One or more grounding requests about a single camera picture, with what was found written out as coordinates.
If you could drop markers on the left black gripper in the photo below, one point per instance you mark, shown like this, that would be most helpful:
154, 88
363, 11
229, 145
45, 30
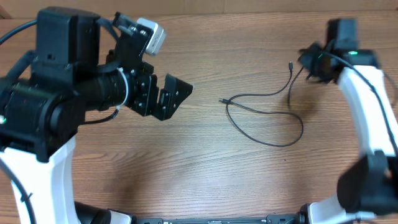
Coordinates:
145, 106

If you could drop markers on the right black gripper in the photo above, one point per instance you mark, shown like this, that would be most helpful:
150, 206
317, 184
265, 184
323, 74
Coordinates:
305, 61

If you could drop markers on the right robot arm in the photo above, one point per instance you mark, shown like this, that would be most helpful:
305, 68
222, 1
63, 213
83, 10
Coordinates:
368, 189

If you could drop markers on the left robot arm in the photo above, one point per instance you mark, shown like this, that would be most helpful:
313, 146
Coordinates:
82, 62

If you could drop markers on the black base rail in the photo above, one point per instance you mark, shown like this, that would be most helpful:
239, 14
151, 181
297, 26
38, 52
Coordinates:
298, 218

